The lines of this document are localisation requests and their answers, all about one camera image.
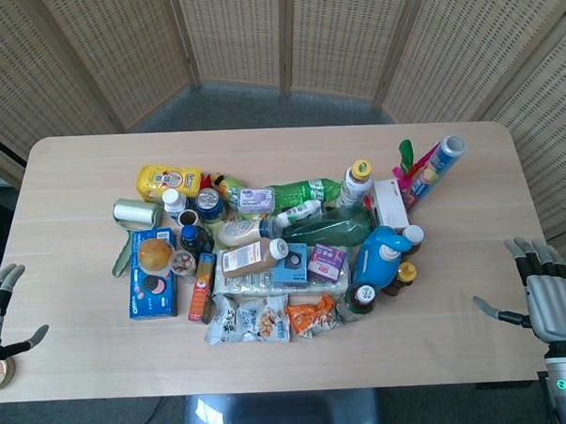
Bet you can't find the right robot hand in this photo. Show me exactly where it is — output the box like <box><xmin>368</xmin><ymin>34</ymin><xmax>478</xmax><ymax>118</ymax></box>
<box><xmin>470</xmin><ymin>235</ymin><xmax>566</xmax><ymax>349</ymax></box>

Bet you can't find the yellow red round tin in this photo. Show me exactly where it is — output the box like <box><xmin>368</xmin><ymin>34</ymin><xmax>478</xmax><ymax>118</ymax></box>
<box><xmin>0</xmin><ymin>359</ymin><xmax>18</xmax><ymax>392</ymax></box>

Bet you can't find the brown bottle yellow cap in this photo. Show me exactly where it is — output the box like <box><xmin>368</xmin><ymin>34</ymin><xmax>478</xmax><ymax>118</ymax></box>
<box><xmin>382</xmin><ymin>260</ymin><xmax>421</xmax><ymax>298</ymax></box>

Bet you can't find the blue Oreo cookie box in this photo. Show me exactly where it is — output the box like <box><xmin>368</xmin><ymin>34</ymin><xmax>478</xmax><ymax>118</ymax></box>
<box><xmin>124</xmin><ymin>226</ymin><xmax>180</xmax><ymax>320</ymax></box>

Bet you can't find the blue chips tube can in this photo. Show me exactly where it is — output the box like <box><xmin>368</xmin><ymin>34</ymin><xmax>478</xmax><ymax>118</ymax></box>
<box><xmin>400</xmin><ymin>133</ymin><xmax>469</xmax><ymax>213</ymax></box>

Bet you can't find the blue detergent bottle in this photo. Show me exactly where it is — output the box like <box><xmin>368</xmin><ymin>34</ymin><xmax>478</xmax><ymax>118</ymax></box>
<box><xmin>348</xmin><ymin>223</ymin><xmax>410</xmax><ymax>291</ymax></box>

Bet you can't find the white box red print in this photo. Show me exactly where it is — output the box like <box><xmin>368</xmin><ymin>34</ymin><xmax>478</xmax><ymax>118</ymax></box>
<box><xmin>361</xmin><ymin>177</ymin><xmax>412</xmax><ymax>232</ymax></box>

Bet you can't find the clear cup of nuts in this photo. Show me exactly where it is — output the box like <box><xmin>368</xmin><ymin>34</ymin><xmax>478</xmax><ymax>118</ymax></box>
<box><xmin>169</xmin><ymin>249</ymin><xmax>199</xmax><ymax>279</ymax></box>

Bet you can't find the orange red slim box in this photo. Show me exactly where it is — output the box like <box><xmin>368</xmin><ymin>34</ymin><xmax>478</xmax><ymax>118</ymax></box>
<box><xmin>184</xmin><ymin>251</ymin><xmax>221</xmax><ymax>326</ymax></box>

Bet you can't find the green pink feather shuttlecock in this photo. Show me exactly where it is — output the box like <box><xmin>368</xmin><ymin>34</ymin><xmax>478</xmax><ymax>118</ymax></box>
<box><xmin>390</xmin><ymin>138</ymin><xmax>435</xmax><ymax>195</ymax></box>

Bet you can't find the small white pill bottle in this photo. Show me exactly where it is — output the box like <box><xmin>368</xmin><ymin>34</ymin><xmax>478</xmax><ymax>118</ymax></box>
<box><xmin>161</xmin><ymin>187</ymin><xmax>190</xmax><ymax>224</ymax></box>

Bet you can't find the dark bottle blue cap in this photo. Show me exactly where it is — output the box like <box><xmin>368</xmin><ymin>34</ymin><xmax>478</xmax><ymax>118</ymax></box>
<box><xmin>178</xmin><ymin>223</ymin><xmax>217</xmax><ymax>265</ymax></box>

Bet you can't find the small brown round cup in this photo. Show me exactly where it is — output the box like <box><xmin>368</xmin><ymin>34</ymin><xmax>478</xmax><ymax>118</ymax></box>
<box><xmin>176</xmin><ymin>208</ymin><xmax>202</xmax><ymax>228</ymax></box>

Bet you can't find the yellow snack bag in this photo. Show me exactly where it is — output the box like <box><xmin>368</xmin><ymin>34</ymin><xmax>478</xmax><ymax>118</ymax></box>
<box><xmin>134</xmin><ymin>162</ymin><xmax>205</xmax><ymax>204</ymax></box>

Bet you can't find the white snack bag black text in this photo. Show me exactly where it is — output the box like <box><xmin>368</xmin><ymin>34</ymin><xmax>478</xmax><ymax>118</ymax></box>
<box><xmin>201</xmin><ymin>293</ymin><xmax>244</xmax><ymax>347</ymax></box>

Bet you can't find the purple white box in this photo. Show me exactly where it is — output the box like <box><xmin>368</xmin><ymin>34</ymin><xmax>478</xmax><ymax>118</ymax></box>
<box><xmin>305</xmin><ymin>241</ymin><xmax>351</xmax><ymax>286</ymax></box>

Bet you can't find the clear green plastic bottle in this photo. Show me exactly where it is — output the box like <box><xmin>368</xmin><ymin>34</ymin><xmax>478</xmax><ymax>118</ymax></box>
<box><xmin>279</xmin><ymin>206</ymin><xmax>377</xmax><ymax>250</ymax></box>

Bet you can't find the milk tea bottle yellow cap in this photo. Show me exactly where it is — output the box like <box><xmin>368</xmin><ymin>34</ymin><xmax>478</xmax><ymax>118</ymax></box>
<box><xmin>333</xmin><ymin>159</ymin><xmax>375</xmax><ymax>212</ymax></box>

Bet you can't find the orange snack bag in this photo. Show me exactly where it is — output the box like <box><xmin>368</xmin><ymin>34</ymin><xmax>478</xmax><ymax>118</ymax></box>
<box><xmin>284</xmin><ymin>293</ymin><xmax>342</xmax><ymax>341</ymax></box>

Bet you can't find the blue drink can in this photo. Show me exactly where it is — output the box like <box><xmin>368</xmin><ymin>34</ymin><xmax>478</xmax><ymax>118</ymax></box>
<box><xmin>193</xmin><ymin>187</ymin><xmax>226</xmax><ymax>224</ymax></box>

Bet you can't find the white tissue pack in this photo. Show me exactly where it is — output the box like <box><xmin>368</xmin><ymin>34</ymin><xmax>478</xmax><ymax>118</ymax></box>
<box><xmin>210</xmin><ymin>264</ymin><xmax>354</xmax><ymax>301</ymax></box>

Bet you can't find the brown coffee bottle white cap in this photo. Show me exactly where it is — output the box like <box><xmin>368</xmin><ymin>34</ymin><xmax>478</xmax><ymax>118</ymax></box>
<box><xmin>219</xmin><ymin>235</ymin><xmax>291</xmax><ymax>280</ymax></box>

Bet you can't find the cream mayonnaise bottle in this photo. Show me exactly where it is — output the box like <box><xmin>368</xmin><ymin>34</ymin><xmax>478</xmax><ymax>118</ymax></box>
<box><xmin>215</xmin><ymin>216</ymin><xmax>284</xmax><ymax>249</ymax></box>

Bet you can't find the light blue box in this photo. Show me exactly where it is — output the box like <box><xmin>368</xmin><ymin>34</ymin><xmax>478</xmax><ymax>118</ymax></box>
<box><xmin>264</xmin><ymin>241</ymin><xmax>313</xmax><ymax>290</ymax></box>

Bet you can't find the yellow green tea bottle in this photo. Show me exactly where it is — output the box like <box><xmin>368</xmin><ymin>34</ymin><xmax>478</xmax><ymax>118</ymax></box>
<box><xmin>203</xmin><ymin>171</ymin><xmax>247</xmax><ymax>208</ymax></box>

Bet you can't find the blue white nut bag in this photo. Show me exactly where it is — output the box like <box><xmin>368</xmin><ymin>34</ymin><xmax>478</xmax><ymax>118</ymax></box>
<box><xmin>233</xmin><ymin>294</ymin><xmax>293</xmax><ymax>346</ymax></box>

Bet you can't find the white bottle green label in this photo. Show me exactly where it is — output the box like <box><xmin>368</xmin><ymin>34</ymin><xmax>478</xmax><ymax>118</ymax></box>
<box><xmin>272</xmin><ymin>199</ymin><xmax>324</xmax><ymax>229</ymax></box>

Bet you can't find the green Sprite bottle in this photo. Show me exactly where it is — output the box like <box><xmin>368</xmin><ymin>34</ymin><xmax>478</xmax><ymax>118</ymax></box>
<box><xmin>267</xmin><ymin>175</ymin><xmax>348</xmax><ymax>210</ymax></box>

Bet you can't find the purple soap box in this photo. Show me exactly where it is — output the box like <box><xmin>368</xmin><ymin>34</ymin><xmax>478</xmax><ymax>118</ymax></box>
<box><xmin>236</xmin><ymin>185</ymin><xmax>276</xmax><ymax>213</ymax></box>

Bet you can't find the woven wooden folding screen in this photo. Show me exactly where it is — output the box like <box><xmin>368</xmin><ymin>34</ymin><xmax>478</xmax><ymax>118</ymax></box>
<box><xmin>0</xmin><ymin>0</ymin><xmax>566</xmax><ymax>300</ymax></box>

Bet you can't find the white lint roller green handle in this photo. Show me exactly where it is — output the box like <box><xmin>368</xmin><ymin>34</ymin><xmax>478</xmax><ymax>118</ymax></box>
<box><xmin>108</xmin><ymin>195</ymin><xmax>167</xmax><ymax>280</ymax></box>

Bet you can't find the black floor cable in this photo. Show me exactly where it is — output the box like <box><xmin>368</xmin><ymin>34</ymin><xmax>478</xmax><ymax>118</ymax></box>
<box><xmin>125</xmin><ymin>396</ymin><xmax>165</xmax><ymax>424</ymax></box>

